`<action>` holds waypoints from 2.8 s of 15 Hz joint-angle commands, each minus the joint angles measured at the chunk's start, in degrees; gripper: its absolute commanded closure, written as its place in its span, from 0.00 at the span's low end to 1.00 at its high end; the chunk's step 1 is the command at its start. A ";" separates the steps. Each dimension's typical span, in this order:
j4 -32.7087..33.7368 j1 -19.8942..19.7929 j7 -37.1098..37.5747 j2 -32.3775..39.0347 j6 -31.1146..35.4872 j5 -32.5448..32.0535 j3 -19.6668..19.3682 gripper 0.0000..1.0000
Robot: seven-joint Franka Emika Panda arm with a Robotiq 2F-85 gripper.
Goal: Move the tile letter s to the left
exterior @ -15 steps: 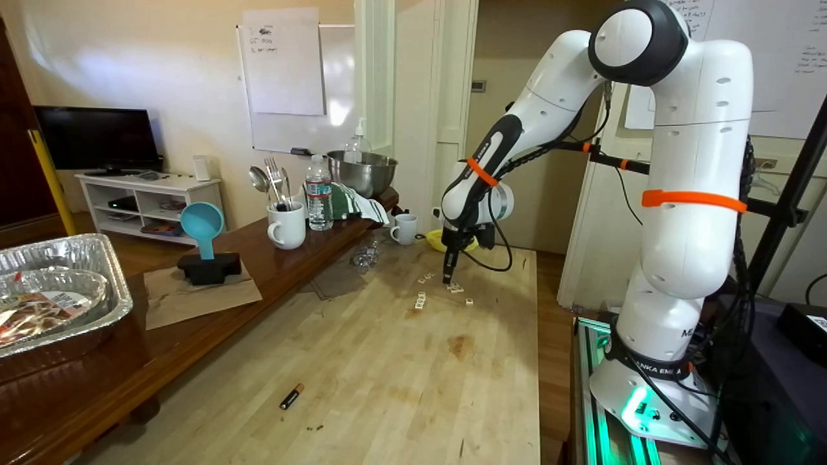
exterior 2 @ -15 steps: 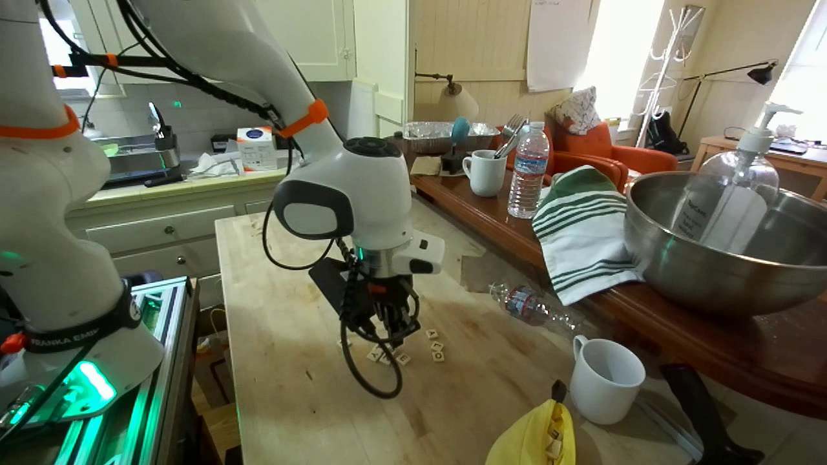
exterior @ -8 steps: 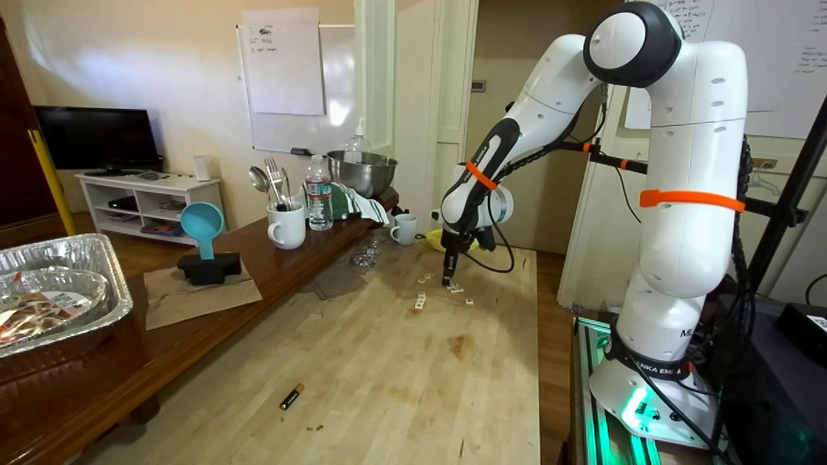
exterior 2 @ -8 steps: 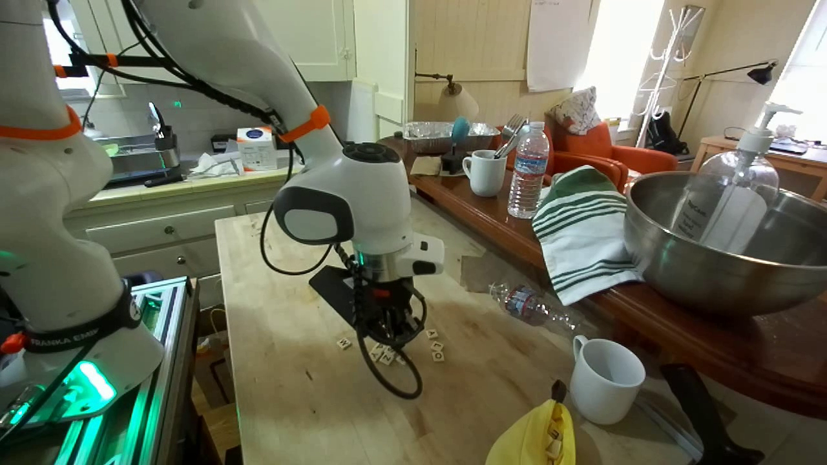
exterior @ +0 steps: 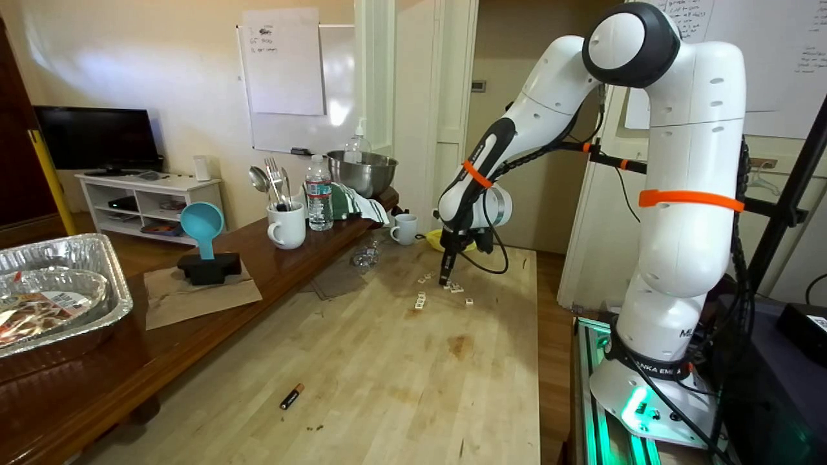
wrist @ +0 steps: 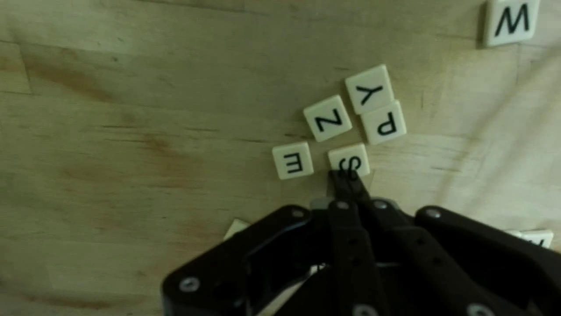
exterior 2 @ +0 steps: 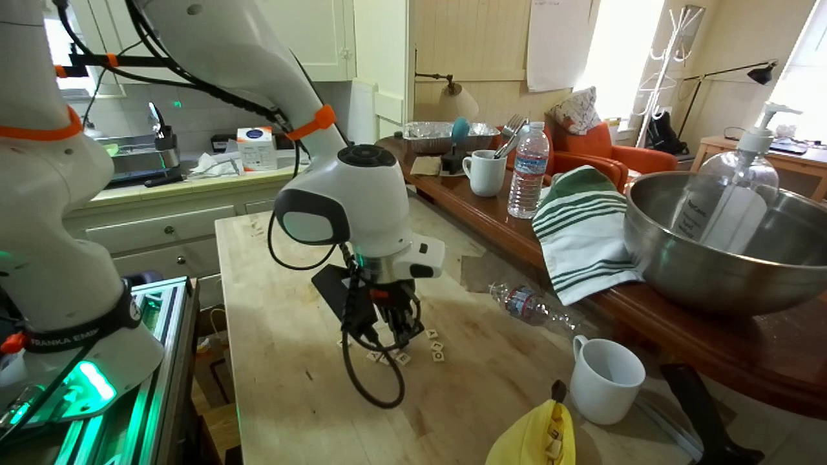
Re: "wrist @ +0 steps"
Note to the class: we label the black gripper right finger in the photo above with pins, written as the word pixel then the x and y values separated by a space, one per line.
pixel 443 263

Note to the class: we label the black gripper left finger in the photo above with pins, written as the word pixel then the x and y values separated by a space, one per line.
pixel 350 263

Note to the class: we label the cream letter tile S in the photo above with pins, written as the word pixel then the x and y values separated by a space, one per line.
pixel 350 156

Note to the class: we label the cream letter tile E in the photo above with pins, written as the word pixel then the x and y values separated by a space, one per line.
pixel 291 159

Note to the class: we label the cream letter tile P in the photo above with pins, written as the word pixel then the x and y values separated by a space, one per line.
pixel 384 123

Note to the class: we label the cream letter tile Z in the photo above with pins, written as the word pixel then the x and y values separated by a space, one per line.
pixel 326 117

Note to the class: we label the cream letter tile Y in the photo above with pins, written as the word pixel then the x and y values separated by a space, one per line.
pixel 368 89

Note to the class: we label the cream letter tile W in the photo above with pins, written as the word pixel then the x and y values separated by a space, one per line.
pixel 510 19

